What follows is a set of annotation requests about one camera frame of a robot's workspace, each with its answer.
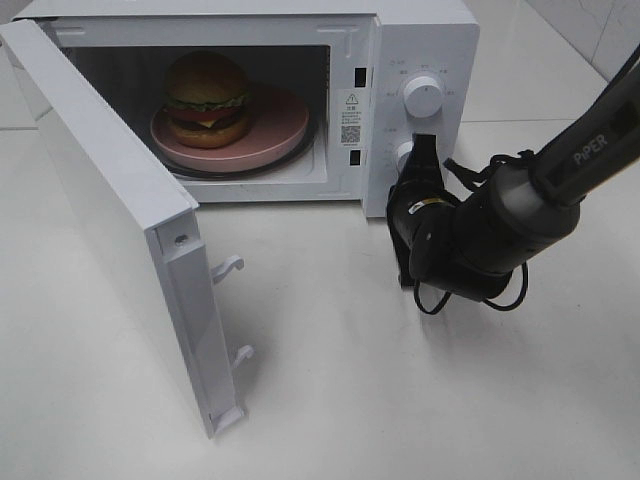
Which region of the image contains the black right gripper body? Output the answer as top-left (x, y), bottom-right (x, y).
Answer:
top-left (386, 180), bottom-right (460, 249)

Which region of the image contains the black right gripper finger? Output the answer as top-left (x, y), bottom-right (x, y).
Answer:
top-left (392, 234), bottom-right (416, 288)
top-left (397, 133), bottom-right (444, 188)

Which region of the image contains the white timer knob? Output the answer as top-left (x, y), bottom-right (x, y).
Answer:
top-left (395, 141), bottom-right (413, 173)

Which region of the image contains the pink round plate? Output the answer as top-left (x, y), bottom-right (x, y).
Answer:
top-left (150, 84), bottom-right (314, 177)

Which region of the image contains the toy burger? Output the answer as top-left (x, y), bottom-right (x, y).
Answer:
top-left (164, 51), bottom-right (251, 149)

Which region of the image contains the white microwave door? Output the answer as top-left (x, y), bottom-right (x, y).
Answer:
top-left (1, 20), bottom-right (244, 436)

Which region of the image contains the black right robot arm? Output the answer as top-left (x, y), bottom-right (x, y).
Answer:
top-left (386, 51), bottom-right (639, 315)

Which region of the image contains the upper white power knob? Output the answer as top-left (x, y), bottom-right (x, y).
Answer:
top-left (403, 73), bottom-right (444, 118)

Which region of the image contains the glass microwave turntable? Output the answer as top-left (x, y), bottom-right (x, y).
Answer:
top-left (160, 120), bottom-right (318, 181)

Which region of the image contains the white microwave oven body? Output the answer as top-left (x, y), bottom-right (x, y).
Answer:
top-left (10, 1), bottom-right (479, 217)

